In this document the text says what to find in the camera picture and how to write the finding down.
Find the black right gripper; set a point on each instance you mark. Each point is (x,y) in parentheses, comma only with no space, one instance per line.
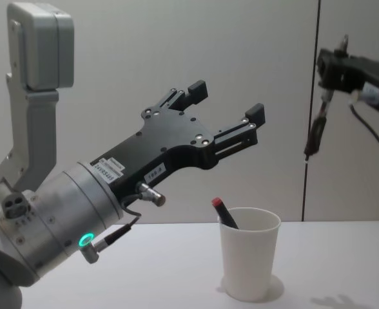
(370,74)

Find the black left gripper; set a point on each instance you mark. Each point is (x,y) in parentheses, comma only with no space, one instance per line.
(173,138)

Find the black pen red cap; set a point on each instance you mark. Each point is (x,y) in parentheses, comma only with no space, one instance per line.
(223,214)

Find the dark pen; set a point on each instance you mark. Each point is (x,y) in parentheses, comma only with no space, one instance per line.
(316,128)

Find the white paper cup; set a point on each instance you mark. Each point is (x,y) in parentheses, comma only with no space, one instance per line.
(250,257)

